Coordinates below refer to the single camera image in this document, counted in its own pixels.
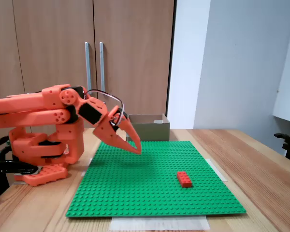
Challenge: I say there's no open cardboard box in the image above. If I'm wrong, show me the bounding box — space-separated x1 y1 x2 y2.
126 113 171 142

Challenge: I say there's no green lego baseplate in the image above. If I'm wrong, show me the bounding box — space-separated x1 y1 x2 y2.
65 141 247 218

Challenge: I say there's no red lego block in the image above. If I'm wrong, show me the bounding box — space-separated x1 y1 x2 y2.
176 171 193 189

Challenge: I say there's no masking tape strip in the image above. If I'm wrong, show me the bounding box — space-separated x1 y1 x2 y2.
110 216 211 232
209 158 228 182
81 157 94 177

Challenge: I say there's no black table clamp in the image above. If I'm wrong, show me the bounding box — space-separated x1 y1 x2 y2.
0 146 39 205

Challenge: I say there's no wooden cabinet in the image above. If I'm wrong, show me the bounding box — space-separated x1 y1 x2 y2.
0 0 177 145

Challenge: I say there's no red white black servo cable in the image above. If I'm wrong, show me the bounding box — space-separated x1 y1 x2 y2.
85 89 125 126

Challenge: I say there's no metal cabinet handle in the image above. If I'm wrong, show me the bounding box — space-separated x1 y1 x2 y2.
99 42 107 94
84 42 92 91

